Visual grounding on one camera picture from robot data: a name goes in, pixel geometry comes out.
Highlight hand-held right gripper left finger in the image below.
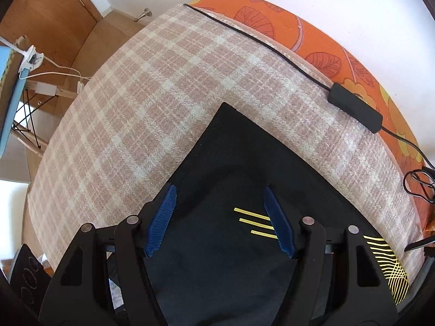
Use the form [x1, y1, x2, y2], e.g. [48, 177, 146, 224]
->
[38, 184, 178, 326]

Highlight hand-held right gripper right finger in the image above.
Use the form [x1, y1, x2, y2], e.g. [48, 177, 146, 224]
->
[264, 186, 399, 326]

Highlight black pants with yellow print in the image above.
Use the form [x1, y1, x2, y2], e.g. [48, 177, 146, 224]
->
[108, 102, 409, 326]

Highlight beige plaid blanket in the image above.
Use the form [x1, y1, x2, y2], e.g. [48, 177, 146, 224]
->
[26, 3, 424, 326]

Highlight dark patterned cloth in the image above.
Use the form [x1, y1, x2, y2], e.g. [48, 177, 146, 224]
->
[7, 243, 52, 313]

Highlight orange floral bed sheet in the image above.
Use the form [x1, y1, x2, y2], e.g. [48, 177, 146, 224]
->
[190, 0, 435, 231]

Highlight light blue chair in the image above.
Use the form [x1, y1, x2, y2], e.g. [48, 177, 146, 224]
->
[0, 36, 46, 158]

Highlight white clip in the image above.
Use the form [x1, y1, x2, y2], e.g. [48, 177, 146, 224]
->
[18, 45, 45, 79]

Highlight metal door stopper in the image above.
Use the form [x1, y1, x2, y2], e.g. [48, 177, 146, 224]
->
[133, 8, 153, 23]

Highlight wooden door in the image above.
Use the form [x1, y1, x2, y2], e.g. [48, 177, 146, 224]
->
[0, 0, 102, 46]

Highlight black power adapter with cable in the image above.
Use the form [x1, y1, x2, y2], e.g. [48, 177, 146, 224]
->
[183, 3, 435, 253]

